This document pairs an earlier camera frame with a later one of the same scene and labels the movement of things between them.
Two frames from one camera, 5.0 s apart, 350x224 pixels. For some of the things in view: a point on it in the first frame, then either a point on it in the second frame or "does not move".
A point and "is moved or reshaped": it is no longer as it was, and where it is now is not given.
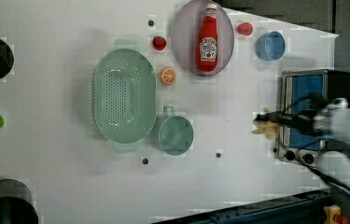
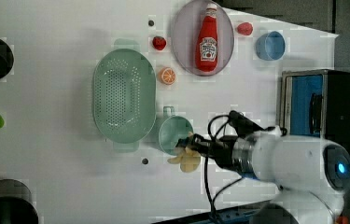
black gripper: (305, 120) to (221, 149)
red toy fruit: (245, 28) does not move
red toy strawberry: (159, 43) does not move
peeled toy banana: (270, 129) is moved or reshaped
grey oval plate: (185, 33) does not move
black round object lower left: (6, 202) does not move
